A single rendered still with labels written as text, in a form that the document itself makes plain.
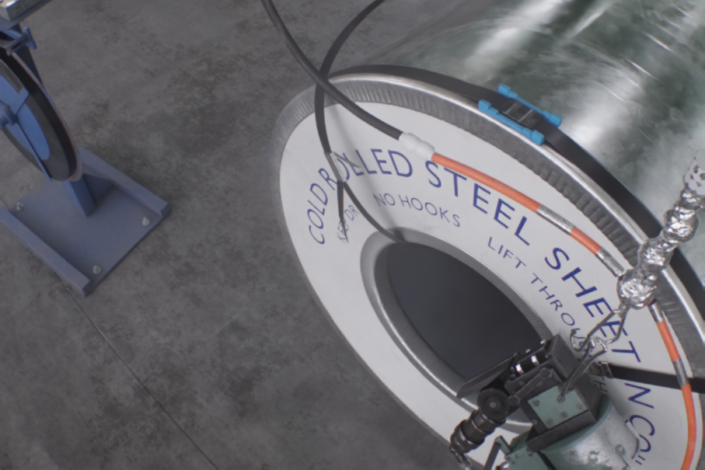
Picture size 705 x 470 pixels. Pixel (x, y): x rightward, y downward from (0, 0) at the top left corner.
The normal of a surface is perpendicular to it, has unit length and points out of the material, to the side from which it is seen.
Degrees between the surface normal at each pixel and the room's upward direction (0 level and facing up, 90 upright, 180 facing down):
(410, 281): 60
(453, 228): 90
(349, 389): 0
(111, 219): 0
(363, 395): 0
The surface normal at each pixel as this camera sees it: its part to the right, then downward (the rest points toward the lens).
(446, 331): 0.26, -0.37
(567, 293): -0.70, 0.56
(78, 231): 0.00, -0.62
